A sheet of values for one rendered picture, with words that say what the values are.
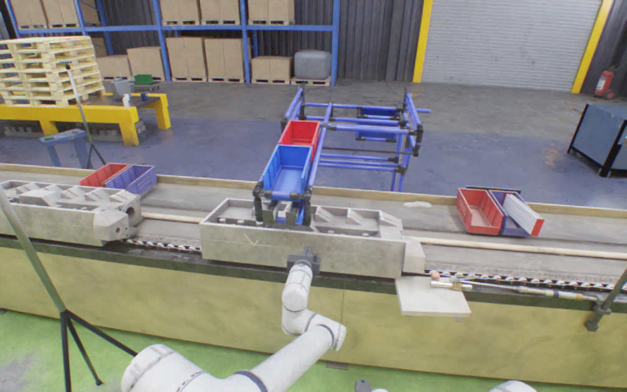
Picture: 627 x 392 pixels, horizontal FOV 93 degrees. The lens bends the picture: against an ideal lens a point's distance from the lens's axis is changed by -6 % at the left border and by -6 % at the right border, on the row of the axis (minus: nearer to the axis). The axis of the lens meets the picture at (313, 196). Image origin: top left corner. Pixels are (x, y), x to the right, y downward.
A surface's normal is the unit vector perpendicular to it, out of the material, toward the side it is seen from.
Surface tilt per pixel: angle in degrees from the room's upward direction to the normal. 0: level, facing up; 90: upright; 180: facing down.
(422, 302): 0
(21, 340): 0
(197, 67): 90
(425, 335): 90
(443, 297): 0
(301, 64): 88
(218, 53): 90
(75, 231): 80
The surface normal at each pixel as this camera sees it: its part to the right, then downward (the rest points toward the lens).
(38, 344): 0.01, -0.87
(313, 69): -0.10, 0.54
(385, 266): -0.12, 0.34
